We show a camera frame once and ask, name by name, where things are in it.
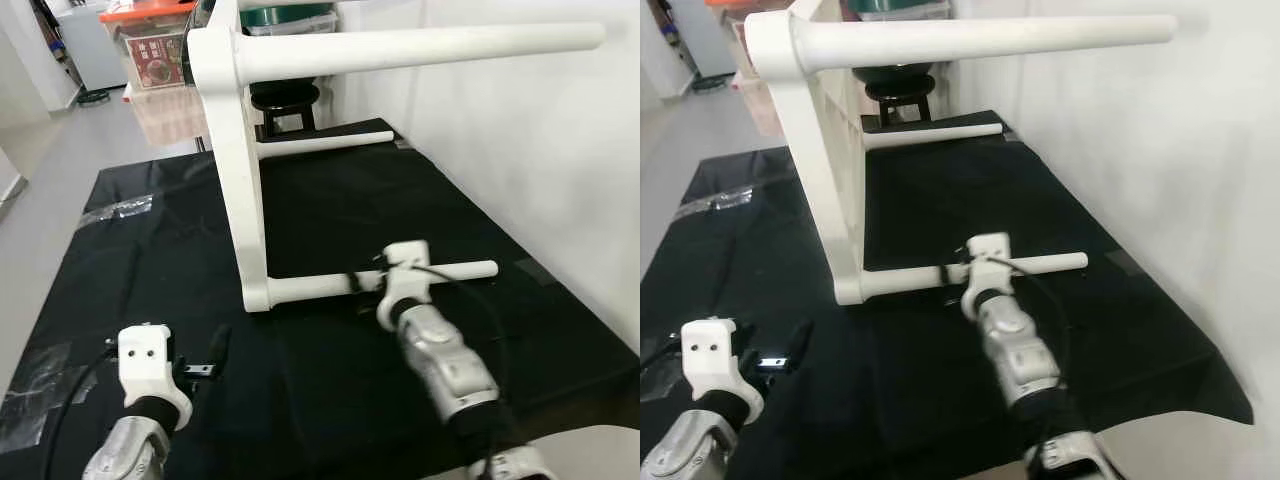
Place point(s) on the white plastic table leg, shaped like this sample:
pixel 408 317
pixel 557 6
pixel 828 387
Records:
pixel 1000 42
pixel 320 288
pixel 330 143
pixel 900 280
pixel 420 50
pixel 930 137

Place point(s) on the black wok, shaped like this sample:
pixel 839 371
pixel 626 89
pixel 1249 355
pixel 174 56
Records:
pixel 895 76

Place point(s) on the clear plastic bag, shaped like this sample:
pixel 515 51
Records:
pixel 715 200
pixel 115 208
pixel 660 375
pixel 35 390

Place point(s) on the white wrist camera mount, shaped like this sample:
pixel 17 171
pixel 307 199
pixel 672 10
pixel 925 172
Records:
pixel 715 355
pixel 988 262
pixel 405 270
pixel 145 360

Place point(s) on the black tablecloth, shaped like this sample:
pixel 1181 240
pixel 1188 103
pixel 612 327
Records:
pixel 350 220
pixel 950 200

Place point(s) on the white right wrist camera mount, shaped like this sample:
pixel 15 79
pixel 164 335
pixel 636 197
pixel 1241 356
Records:
pixel 988 262
pixel 405 270

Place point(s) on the orange plastic lid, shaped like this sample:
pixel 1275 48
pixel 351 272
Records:
pixel 740 5
pixel 145 12

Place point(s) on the clear plastic storage box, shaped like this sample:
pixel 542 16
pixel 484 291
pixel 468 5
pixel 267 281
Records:
pixel 900 10
pixel 290 25

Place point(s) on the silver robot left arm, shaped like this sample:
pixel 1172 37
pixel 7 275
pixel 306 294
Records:
pixel 125 450
pixel 690 445

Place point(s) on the red printed box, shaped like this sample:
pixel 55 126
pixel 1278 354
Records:
pixel 155 60
pixel 742 45

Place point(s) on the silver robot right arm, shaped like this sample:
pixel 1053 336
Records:
pixel 445 360
pixel 1020 350

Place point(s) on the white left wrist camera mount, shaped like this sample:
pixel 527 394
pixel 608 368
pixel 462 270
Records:
pixel 145 360
pixel 715 355

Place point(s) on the black round stool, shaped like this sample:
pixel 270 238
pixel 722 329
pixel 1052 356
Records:
pixel 898 105
pixel 285 105

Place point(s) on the dark green round lid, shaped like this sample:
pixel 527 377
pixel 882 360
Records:
pixel 285 14

